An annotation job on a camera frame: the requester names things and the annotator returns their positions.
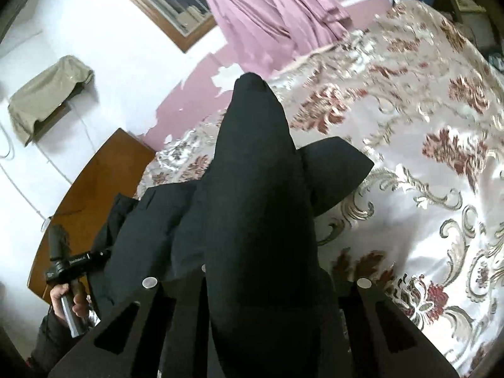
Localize beige cloth cover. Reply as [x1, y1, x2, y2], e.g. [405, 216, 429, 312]
[8, 56, 95, 146]

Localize person's left forearm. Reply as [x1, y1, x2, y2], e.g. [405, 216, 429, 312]
[27, 310, 81, 375]

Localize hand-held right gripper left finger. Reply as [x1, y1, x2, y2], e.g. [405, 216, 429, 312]
[47, 265, 221, 378]

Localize wooden desk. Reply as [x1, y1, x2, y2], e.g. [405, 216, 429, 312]
[429, 0, 489, 24]

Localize wooden framed window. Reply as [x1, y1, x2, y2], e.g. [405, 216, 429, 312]
[94, 0, 276, 53]

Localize floral patterned bedspread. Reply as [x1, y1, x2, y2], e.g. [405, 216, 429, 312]
[134, 0, 504, 378]

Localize person's left hand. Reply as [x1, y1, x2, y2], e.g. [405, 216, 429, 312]
[50, 281, 90, 321]

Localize black coat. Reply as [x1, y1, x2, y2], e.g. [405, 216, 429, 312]
[90, 73, 375, 378]

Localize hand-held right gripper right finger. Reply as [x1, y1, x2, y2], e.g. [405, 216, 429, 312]
[338, 278, 461, 378]

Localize pink curtain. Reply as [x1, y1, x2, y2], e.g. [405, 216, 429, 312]
[195, 0, 351, 73]

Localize brown wooden headboard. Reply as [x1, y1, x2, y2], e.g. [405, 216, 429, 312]
[27, 128, 156, 296]

